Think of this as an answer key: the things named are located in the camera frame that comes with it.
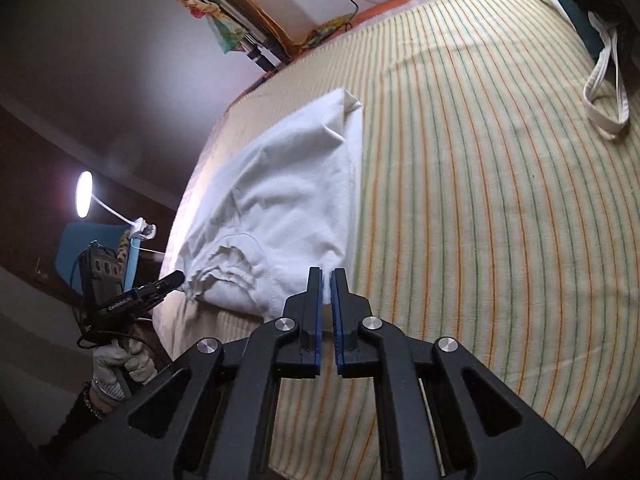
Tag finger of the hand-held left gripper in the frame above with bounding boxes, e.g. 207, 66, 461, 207
135, 270, 186, 306

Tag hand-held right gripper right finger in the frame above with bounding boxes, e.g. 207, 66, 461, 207
332, 267, 588, 480

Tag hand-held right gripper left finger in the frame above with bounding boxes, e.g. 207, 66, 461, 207
65, 266, 325, 480

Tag white t-shirt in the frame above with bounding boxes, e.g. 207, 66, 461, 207
181, 87, 365, 321

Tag person's left forearm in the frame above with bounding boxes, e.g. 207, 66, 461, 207
40, 380, 123, 456

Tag person's left hand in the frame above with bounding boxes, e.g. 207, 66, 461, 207
92, 337, 156, 401

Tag leopard print cloth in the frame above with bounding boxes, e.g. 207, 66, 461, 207
115, 230, 133, 281

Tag blue chair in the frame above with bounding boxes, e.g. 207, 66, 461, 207
55, 224, 141, 301

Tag white clip lamp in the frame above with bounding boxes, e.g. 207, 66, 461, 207
77, 171, 158, 241

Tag striped yellow bed sheet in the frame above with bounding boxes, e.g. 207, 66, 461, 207
150, 0, 640, 471

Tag folded grey tripod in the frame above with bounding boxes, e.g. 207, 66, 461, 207
182, 0, 291, 68

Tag small colourful cloth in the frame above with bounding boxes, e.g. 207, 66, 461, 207
305, 14, 353, 51

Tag dark green cloth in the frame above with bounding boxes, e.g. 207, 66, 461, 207
520, 0, 606, 61

